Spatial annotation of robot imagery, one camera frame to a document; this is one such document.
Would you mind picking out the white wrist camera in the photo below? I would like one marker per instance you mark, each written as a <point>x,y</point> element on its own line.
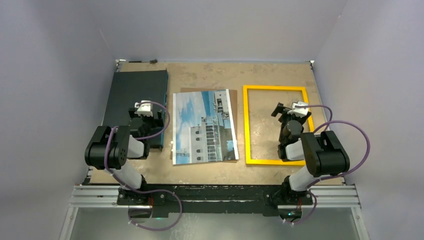
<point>299,109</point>
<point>144,108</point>

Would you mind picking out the building and sky photo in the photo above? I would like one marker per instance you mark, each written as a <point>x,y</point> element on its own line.
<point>203,127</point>

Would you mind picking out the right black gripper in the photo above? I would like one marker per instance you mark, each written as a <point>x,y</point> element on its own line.
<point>280,108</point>

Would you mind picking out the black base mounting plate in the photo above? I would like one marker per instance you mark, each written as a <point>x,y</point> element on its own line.
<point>163,199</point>

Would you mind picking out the aluminium rail frame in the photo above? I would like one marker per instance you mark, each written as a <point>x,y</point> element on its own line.
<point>106,196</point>

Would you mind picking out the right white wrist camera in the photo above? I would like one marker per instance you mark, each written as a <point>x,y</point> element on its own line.
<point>299,109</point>

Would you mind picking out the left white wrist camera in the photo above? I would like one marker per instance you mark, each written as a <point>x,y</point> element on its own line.
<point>144,108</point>

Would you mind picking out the yellow picture frame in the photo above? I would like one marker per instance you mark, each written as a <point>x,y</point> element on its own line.
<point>267,162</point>

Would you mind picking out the dark blue flat box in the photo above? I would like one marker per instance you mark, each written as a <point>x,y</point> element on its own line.
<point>130,87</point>

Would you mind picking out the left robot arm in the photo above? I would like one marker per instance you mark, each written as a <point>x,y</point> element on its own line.
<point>110,148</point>

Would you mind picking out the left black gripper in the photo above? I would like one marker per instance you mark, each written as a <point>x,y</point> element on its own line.
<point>155,122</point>

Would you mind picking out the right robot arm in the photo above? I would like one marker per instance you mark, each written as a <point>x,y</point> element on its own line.
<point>323,154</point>

